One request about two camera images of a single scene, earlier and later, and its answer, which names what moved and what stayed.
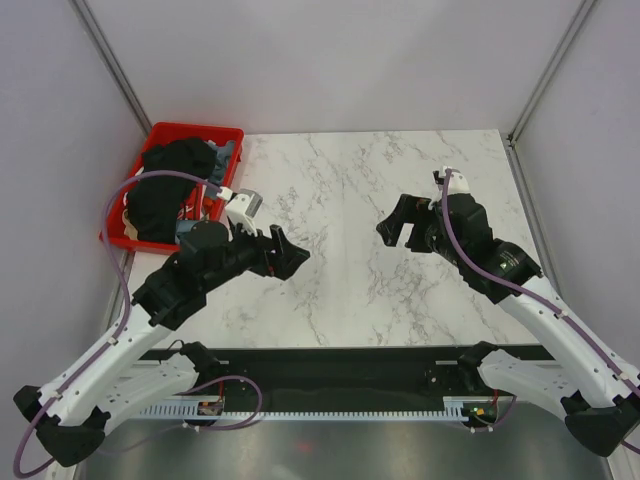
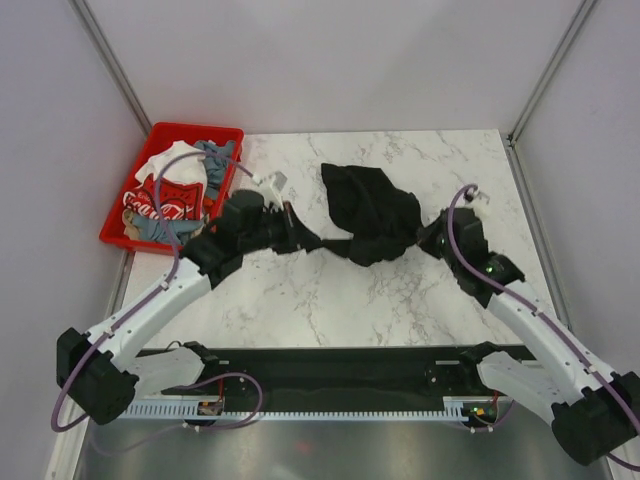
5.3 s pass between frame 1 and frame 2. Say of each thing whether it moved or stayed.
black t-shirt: moved
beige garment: stayed
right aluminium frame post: stayed
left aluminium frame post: stayed
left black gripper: moved
